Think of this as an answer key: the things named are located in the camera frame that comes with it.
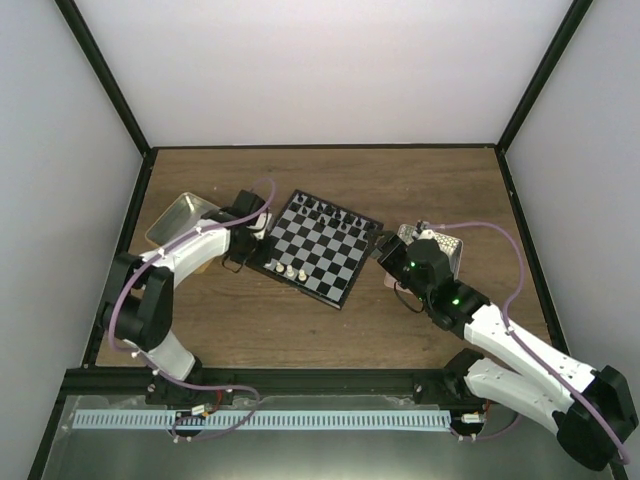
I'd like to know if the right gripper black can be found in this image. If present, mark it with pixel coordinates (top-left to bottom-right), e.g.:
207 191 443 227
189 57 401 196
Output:
368 230 432 304

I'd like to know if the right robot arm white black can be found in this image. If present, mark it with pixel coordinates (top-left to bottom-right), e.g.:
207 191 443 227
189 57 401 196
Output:
371 230 639 471

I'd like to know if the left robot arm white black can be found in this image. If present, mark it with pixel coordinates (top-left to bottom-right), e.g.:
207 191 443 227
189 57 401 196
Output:
98 190 274 404

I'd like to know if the black white chess board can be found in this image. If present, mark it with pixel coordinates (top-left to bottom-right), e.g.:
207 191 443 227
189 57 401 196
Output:
247 191 372 309

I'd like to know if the black chess pieces row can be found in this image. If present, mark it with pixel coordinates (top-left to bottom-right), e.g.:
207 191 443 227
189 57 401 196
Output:
282 190 384 239

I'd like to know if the pink metal tin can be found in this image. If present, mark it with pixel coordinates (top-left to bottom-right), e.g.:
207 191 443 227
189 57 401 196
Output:
396 224 463 276

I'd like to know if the yellow metal tin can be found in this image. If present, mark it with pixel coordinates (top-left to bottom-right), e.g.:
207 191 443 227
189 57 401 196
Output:
141 192 229 286

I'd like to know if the metal front plate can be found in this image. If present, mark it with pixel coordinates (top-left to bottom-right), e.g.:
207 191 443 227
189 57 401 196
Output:
42 397 594 479

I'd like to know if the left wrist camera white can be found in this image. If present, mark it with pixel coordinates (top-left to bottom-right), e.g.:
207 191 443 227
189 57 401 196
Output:
248 212 272 240

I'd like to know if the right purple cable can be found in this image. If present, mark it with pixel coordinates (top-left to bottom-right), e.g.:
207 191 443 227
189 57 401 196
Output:
424 222 631 466

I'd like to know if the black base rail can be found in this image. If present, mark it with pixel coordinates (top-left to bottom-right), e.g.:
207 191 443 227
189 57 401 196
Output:
60 367 484 408

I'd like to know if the light blue slotted cable duct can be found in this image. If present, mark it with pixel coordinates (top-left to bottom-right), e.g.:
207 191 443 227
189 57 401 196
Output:
72 409 451 432

